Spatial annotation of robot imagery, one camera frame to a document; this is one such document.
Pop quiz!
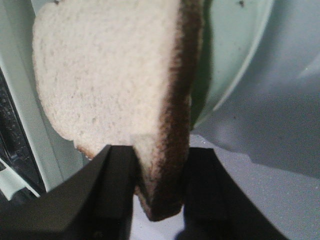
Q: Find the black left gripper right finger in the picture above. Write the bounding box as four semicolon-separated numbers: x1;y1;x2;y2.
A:
176;147;286;240

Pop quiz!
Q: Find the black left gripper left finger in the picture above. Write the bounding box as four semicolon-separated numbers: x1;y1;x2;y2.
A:
0;145;137;240

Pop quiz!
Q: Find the white bread slice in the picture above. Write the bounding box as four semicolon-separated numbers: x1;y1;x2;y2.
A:
32;0;204;221

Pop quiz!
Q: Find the mint green breakfast maker base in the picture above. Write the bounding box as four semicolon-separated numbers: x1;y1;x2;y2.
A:
0;0;91;201

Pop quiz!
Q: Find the mint green plate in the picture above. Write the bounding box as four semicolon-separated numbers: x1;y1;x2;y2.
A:
191;0;275;129

